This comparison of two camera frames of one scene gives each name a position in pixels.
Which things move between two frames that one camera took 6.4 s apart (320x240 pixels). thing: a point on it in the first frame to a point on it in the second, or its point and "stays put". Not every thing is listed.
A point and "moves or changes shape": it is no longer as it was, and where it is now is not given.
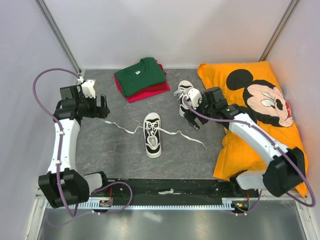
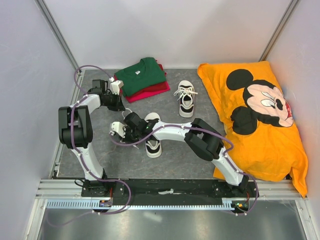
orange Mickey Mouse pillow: (254, 88) stays put
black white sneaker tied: (183, 87) stays put
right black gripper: (190, 116) to (126, 139)
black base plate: (174, 190) stays put
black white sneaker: (152, 127) stays put
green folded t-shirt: (140, 76) stays put
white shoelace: (153, 128) moves or changes shape
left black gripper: (98, 112) to (119, 106)
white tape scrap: (167, 192) stays put
